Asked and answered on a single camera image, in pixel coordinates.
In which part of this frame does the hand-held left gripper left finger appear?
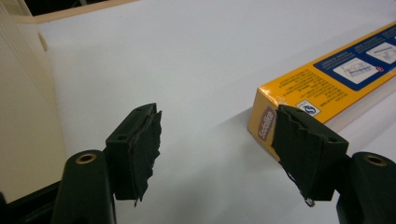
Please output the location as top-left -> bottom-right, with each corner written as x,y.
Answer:
50,103 -> 163,224

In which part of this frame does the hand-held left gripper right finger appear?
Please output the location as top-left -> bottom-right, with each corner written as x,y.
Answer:
271,104 -> 396,224

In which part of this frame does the long yellow cardboard box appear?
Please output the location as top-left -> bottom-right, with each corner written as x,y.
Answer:
247,21 -> 396,162

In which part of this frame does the beige ribbed plastic container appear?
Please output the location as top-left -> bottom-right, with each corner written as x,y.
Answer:
0,0 -> 138,203

